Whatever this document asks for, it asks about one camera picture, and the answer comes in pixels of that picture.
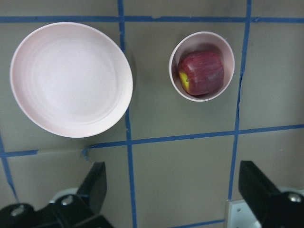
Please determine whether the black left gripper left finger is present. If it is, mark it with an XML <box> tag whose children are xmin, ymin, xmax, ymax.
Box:
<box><xmin>0</xmin><ymin>162</ymin><xmax>112</xmax><ymax>228</ymax></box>

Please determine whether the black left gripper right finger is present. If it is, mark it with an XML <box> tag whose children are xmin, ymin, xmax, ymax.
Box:
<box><xmin>238</xmin><ymin>161</ymin><xmax>304</xmax><ymax>228</ymax></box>

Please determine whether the red apple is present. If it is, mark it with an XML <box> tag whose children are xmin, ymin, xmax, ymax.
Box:
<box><xmin>178</xmin><ymin>51</ymin><xmax>224</xmax><ymax>96</ymax></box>

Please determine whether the pink bowl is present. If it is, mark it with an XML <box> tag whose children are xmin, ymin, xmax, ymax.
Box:
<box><xmin>169</xmin><ymin>31</ymin><xmax>235</xmax><ymax>102</ymax></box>

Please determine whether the pink plate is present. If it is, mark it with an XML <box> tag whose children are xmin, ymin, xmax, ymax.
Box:
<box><xmin>9</xmin><ymin>22</ymin><xmax>133</xmax><ymax>138</ymax></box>

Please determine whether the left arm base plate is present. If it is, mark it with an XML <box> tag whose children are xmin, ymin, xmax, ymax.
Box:
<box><xmin>223</xmin><ymin>199</ymin><xmax>262</xmax><ymax>228</ymax></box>

